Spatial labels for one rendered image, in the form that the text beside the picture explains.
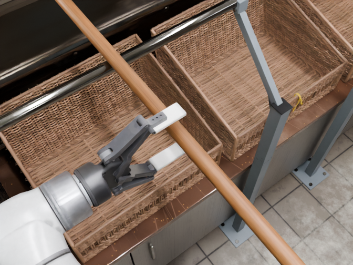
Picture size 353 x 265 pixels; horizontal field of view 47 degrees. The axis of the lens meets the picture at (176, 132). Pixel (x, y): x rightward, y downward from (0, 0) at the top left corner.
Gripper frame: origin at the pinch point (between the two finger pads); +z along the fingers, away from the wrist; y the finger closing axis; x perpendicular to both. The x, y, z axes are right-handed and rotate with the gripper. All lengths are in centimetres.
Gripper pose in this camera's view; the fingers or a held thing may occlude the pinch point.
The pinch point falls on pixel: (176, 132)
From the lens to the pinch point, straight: 77.8
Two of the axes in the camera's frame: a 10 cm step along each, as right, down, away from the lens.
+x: 5.9, 6.8, -4.4
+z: 8.1, -5.0, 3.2
